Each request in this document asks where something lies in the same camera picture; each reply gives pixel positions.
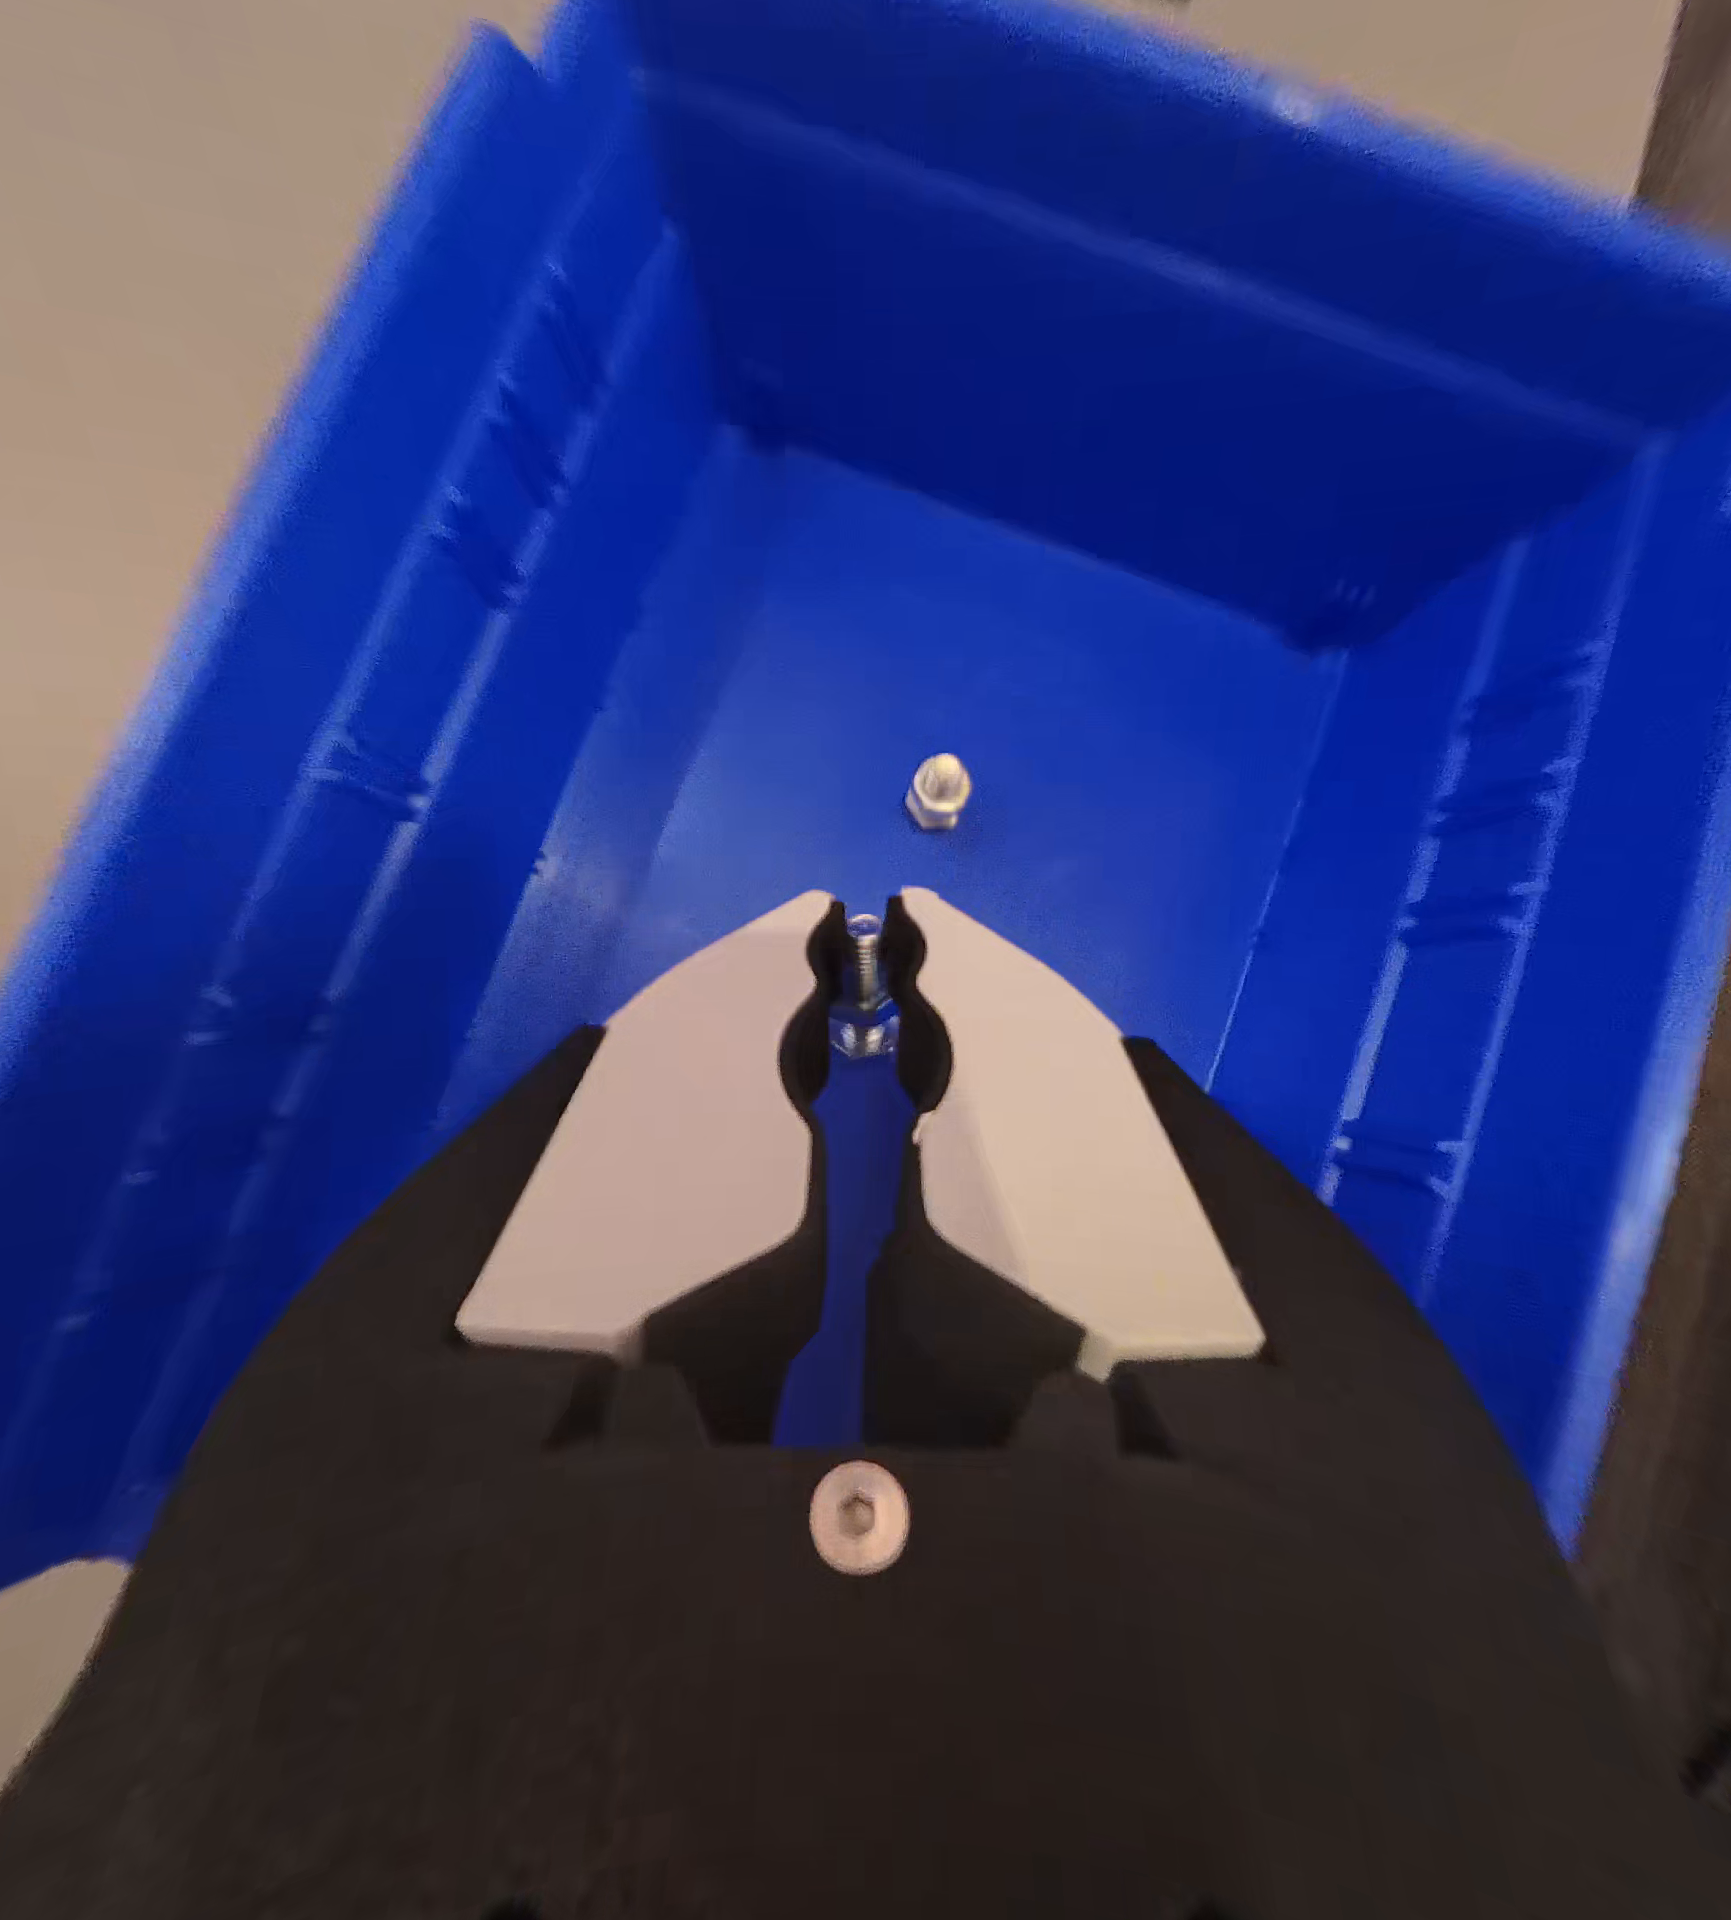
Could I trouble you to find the blue plastic storage bin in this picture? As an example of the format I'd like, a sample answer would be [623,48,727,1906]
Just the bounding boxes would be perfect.
[0,0,1731,1631]

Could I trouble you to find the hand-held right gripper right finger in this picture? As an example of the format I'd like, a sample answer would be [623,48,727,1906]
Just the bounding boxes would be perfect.
[865,887,1265,1446]

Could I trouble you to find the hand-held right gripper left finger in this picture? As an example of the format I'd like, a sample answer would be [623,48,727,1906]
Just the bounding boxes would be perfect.
[455,889,839,1446]

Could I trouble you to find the silver hex bolt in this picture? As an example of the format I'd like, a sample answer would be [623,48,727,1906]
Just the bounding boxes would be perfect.
[827,906,891,1064]

